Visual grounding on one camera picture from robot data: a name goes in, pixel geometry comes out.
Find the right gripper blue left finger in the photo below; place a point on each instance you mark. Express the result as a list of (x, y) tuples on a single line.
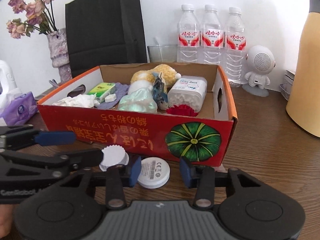
[(117, 178)]

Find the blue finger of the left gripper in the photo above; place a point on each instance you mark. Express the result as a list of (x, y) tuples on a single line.
[(19, 137), (19, 168)]

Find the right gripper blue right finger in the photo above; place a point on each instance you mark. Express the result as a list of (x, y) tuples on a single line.
[(201, 178)]

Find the white ribbed jar lid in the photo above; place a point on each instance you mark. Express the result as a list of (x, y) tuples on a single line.
[(113, 155)]

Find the red fabric flower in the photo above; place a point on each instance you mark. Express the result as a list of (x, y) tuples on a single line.
[(183, 110)]

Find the red cardboard pumpkin box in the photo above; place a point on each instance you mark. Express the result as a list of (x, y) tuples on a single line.
[(203, 139)]

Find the greenish plastic bag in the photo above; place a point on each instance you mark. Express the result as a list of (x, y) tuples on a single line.
[(138, 101)]

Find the purple fabric pouch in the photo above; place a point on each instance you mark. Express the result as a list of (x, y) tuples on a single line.
[(121, 91)]

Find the green tissue pack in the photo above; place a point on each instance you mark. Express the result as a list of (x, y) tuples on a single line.
[(102, 90)]

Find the cotton swab plastic box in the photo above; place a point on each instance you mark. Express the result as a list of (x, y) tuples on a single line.
[(188, 90)]

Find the blue patterned cloth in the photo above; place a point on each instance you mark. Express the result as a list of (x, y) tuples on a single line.
[(159, 93)]

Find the yellow white plush toy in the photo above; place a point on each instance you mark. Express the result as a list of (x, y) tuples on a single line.
[(147, 78)]

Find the small white cap piece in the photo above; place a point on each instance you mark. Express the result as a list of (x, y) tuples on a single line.
[(110, 98)]

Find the person's left hand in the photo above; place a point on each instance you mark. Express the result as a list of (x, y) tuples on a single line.
[(6, 215)]

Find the purple tissue pack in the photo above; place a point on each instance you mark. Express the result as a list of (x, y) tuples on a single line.
[(19, 111)]

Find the white detergent jug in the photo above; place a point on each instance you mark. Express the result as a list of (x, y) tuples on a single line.
[(8, 83)]

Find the purple ceramic vase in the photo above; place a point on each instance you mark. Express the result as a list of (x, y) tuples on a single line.
[(57, 43)]

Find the yellow thermos jug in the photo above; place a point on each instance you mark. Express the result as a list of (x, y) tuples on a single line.
[(303, 104)]

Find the right water bottle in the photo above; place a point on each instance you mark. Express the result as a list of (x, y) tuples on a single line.
[(235, 47)]

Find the water bottle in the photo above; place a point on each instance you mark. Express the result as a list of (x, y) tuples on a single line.
[(188, 32), (211, 36), (235, 47)]

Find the glass cup with straw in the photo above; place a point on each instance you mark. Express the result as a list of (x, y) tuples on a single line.
[(160, 52)]

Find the middle water bottle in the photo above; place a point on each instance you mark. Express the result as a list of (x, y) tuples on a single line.
[(211, 36)]

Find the dried pink rose bouquet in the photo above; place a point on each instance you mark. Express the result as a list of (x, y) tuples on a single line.
[(39, 16)]

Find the white astronaut speaker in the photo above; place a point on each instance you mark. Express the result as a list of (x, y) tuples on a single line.
[(260, 62)]

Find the left water bottle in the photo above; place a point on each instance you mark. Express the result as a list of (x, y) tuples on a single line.
[(188, 32)]

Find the black paper shopping bag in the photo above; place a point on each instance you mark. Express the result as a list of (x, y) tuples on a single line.
[(104, 32)]

